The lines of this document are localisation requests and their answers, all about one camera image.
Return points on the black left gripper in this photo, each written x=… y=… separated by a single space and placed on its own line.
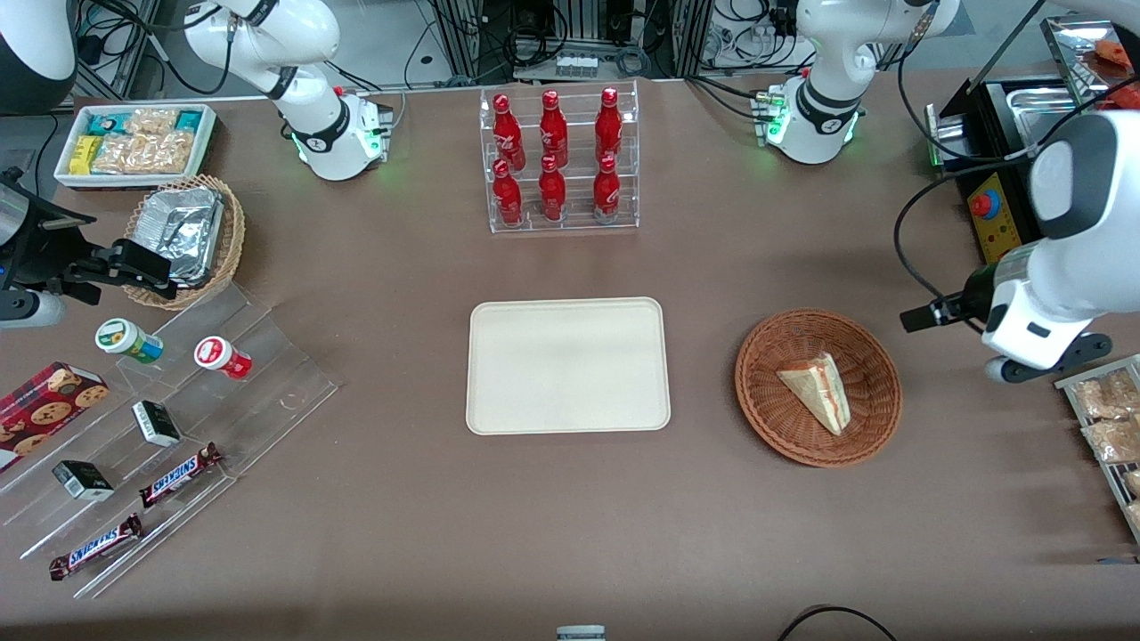
x=971 y=303

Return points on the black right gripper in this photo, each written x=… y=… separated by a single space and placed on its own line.
x=55 y=260

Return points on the triangular sandwich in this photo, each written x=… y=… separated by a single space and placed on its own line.
x=824 y=392

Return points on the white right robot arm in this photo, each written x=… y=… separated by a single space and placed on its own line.
x=312 y=36

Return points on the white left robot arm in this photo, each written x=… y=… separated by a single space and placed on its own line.
x=828 y=36

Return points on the light wicker basket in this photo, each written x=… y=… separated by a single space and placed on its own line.
x=234 y=231

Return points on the brown wicker basket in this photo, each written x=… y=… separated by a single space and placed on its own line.
x=784 y=427

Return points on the steel tray with food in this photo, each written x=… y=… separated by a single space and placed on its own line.
x=1073 y=53

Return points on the cream rectangular tray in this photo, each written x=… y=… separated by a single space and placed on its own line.
x=534 y=374

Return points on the green lid cup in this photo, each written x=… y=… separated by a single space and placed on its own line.
x=125 y=340

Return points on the foil container stack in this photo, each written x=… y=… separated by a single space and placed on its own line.
x=178 y=227

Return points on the white plastic snack bin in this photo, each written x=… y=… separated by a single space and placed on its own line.
x=134 y=182

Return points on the black appliance with yellow panel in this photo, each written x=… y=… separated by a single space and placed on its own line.
x=993 y=223

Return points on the yellow snack packet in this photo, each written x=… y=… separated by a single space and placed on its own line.
x=85 y=156

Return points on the clear cracker bag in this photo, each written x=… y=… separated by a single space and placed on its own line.
x=142 y=153
x=151 y=121

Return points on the red lid cup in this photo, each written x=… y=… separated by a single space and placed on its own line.
x=218 y=356

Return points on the red cookie box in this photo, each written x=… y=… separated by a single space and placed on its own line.
x=44 y=409

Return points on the teal snack packet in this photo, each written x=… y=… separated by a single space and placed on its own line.
x=189 y=120
x=107 y=124

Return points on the small black box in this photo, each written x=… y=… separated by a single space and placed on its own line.
x=82 y=481
x=156 y=424

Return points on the silver box with green light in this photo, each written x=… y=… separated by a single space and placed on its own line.
x=942 y=133

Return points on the clear acrylic stepped display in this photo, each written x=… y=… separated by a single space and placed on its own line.
x=267 y=392

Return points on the clear snack bag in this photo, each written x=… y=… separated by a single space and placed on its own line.
x=1113 y=441
x=1109 y=396

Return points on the Snickers chocolate bar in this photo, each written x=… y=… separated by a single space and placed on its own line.
x=96 y=547
x=178 y=476

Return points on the steel pan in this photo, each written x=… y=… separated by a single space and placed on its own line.
x=1042 y=111

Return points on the red cola bottle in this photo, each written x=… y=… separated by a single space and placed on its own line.
x=552 y=194
x=606 y=194
x=508 y=133
x=608 y=129
x=508 y=198
x=553 y=132

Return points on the clear acrylic bottle rack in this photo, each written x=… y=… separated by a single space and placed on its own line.
x=577 y=133

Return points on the white power strip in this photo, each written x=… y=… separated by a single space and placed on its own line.
x=576 y=66

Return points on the grey object at table edge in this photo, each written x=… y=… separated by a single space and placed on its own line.
x=581 y=634

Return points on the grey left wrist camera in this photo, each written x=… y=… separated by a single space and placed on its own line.
x=1002 y=369

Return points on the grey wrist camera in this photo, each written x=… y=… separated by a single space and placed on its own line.
x=1002 y=369
x=27 y=310

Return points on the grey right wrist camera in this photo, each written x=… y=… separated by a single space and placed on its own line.
x=27 y=310

